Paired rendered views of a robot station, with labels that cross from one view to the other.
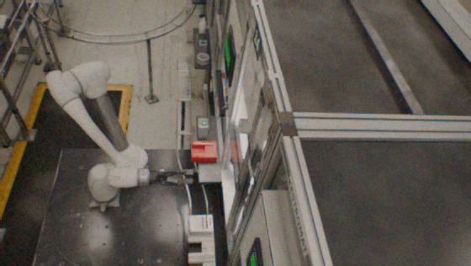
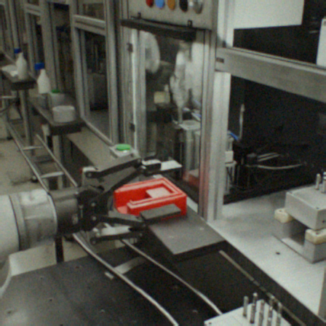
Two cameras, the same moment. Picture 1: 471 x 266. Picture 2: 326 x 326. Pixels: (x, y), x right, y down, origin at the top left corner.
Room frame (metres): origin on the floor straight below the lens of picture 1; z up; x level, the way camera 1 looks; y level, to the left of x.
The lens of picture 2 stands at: (0.29, 0.35, 1.47)
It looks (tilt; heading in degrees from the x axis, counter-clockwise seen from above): 23 degrees down; 348
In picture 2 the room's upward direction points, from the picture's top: straight up
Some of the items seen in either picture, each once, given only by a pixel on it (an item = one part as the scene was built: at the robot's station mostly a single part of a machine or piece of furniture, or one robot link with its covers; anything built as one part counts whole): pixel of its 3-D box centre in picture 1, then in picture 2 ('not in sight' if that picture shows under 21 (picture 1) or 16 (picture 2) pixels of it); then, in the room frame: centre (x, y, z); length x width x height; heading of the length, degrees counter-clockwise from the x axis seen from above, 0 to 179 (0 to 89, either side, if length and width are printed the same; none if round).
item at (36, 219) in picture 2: (144, 177); (33, 218); (0.94, 0.41, 1.12); 0.09 x 0.06 x 0.09; 15
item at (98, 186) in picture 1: (103, 180); not in sight; (1.03, 0.71, 0.85); 0.18 x 0.16 x 0.22; 147
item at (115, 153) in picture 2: (203, 128); (126, 167); (1.48, 0.20, 0.97); 0.08 x 0.08 x 0.12; 15
